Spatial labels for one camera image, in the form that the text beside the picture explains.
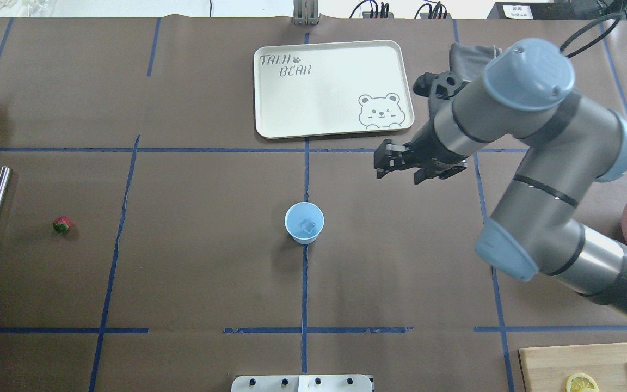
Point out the grey purple folded cloth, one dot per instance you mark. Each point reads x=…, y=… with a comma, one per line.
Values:
x=469, y=61

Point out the bamboo cutting board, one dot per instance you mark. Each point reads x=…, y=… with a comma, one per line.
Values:
x=548, y=368

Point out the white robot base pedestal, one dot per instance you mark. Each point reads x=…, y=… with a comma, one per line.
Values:
x=345, y=382

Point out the lemon slices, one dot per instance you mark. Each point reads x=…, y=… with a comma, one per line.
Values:
x=580, y=382

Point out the light blue cup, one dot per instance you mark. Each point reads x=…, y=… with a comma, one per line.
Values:
x=298, y=212

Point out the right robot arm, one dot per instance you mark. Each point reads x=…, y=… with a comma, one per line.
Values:
x=526, y=91

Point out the cream bear tray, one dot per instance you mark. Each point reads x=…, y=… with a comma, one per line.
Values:
x=329, y=89

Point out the aluminium frame post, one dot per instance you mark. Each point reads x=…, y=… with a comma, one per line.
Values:
x=306, y=12

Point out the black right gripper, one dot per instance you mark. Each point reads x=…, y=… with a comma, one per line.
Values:
x=432, y=152

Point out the red strawberry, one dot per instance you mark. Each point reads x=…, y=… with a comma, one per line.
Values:
x=62, y=224

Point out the clear ice cube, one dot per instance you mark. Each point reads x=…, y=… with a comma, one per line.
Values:
x=308, y=228

